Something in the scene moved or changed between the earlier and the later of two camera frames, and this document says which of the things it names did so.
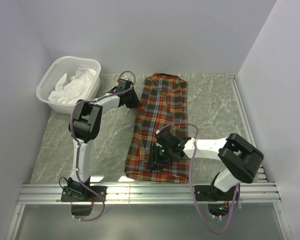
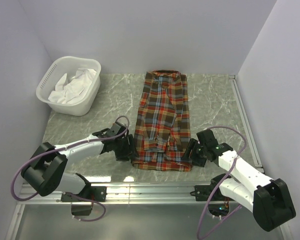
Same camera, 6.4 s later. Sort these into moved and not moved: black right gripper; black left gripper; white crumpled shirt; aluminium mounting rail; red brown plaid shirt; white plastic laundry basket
Moved: red brown plaid shirt; black right gripper; black left gripper
Not moved: aluminium mounting rail; white crumpled shirt; white plastic laundry basket
